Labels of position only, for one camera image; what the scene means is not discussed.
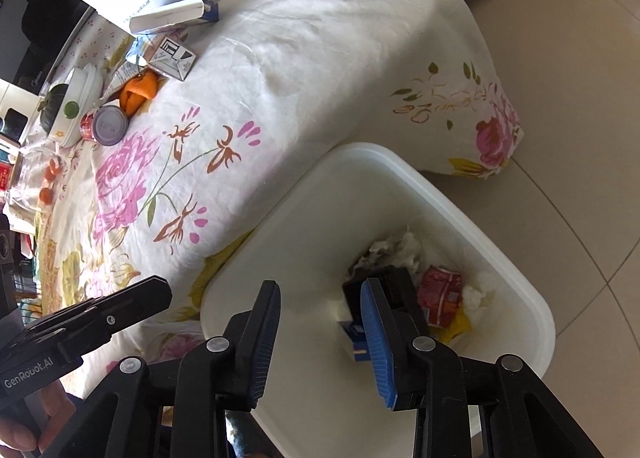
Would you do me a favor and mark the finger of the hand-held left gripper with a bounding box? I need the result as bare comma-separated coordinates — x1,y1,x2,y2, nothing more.
22,276,173,361

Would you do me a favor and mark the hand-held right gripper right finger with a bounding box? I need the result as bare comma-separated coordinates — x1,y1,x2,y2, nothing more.
360,278,606,458

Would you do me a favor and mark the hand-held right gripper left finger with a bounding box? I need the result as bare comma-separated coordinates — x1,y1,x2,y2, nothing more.
37,279,282,458

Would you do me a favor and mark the small blue box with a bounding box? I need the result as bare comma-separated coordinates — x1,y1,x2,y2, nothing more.
340,320,373,364

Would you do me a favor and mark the black plastic tray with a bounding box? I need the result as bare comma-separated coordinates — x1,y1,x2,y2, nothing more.
342,268,431,339

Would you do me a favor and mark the red drink can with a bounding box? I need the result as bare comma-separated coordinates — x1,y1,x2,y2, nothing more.
80,105,130,146
417,265,465,329

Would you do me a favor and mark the yellow wrapper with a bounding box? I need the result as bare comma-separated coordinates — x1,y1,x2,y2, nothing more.
440,305,473,341

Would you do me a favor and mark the white paper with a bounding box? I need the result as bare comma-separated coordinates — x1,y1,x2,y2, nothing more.
350,230,423,274

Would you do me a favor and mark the small white tissue ball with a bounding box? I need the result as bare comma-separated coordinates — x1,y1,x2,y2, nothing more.
462,278,496,311

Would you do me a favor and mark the white plastic bin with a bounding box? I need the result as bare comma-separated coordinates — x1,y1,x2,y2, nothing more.
200,142,556,458

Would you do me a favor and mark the person's left hand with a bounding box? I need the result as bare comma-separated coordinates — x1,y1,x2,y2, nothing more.
0,380,78,456

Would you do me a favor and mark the clear glass jar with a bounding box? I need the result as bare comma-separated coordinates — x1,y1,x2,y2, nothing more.
7,145,68,211

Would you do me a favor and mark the orange peel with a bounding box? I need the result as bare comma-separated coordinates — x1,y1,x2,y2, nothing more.
119,69,160,117

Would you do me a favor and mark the dark green pumpkin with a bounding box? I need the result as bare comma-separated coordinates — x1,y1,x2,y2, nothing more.
39,83,71,133

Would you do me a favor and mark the white green packet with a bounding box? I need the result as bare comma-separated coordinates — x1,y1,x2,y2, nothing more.
102,60,146,99

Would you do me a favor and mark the white kitchen appliance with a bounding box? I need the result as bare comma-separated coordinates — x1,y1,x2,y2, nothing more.
0,78,41,149

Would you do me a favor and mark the white and black small box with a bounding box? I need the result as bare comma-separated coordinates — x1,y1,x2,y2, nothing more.
147,35,197,82

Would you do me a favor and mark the small white blue carton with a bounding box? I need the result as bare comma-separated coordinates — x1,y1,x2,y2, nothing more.
125,33,166,66

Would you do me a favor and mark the floral tablecloth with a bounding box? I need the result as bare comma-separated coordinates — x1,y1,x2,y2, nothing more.
7,0,526,389

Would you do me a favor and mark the blue and white carton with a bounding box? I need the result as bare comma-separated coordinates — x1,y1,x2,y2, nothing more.
129,0,221,35

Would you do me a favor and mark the black door microwave oven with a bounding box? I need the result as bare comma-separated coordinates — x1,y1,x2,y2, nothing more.
10,0,108,94

